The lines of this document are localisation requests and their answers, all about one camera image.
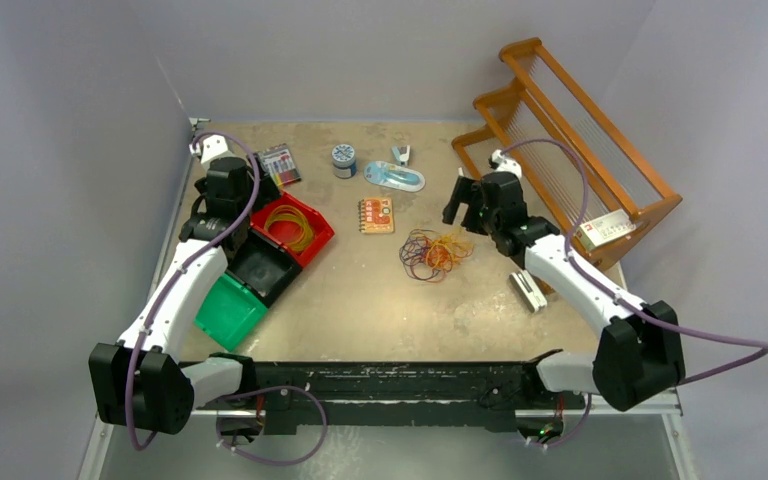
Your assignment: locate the black plastic bin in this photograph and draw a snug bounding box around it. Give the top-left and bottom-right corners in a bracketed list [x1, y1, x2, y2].
[228, 231, 302, 308]

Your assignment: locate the yellow cable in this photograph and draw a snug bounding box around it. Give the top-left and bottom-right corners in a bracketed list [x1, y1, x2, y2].
[263, 204, 316, 254]
[423, 229, 476, 274]

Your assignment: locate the coiled yellow cable in bin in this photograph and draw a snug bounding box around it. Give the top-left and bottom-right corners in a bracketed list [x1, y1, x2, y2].
[263, 204, 316, 254]

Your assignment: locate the blue correction tape package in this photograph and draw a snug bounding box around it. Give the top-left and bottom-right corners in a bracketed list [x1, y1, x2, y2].
[363, 161, 426, 193]

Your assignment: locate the white rectangular block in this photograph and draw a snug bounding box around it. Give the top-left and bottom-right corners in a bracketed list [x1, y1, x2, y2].
[509, 270, 548, 313]

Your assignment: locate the green plastic bin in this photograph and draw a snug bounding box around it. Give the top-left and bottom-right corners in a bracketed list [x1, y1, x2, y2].
[195, 274, 268, 351]

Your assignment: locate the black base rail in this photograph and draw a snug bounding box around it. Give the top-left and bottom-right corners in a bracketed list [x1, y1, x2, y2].
[203, 361, 585, 435]

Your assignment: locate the wooden rack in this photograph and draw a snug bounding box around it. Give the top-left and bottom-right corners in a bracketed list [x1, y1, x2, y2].
[451, 38, 682, 271]

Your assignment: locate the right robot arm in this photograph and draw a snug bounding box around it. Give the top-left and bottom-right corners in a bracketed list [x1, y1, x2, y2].
[442, 172, 686, 411]

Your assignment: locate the small round tin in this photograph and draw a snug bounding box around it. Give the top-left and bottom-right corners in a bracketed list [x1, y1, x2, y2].
[331, 143, 357, 179]

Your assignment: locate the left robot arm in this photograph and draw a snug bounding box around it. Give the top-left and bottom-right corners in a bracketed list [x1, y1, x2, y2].
[88, 156, 260, 450]

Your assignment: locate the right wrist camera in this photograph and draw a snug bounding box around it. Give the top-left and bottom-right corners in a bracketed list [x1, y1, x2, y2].
[488, 149, 523, 179]

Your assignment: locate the red plastic bin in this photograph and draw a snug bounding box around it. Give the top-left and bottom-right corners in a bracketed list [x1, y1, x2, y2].
[251, 193, 334, 268]

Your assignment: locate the orange spiral notebook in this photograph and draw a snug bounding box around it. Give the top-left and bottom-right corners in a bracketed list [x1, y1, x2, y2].
[358, 197, 395, 234]

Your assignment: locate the marker pen pack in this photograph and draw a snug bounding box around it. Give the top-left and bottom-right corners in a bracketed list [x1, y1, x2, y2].
[257, 143, 302, 188]

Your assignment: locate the white small box on rack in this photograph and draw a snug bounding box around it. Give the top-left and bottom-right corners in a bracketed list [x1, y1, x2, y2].
[575, 210, 637, 252]

